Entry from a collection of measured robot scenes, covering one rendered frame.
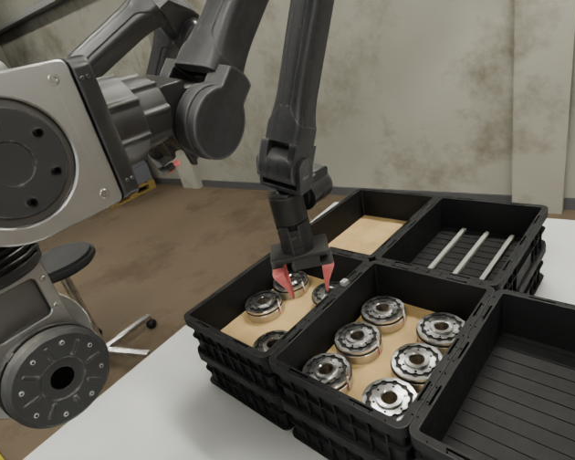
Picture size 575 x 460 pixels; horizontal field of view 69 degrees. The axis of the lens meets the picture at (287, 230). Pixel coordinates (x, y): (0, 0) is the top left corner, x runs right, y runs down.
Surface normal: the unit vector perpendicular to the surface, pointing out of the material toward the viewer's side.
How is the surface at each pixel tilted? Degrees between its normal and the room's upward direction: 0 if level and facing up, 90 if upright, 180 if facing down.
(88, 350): 90
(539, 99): 90
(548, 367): 0
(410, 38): 90
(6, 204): 90
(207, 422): 0
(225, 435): 0
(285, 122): 70
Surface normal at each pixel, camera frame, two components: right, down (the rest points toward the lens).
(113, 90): 0.40, -0.54
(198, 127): 0.81, 0.29
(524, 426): -0.22, -0.88
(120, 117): 0.72, -0.07
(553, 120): -0.58, 0.47
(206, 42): -0.47, -0.22
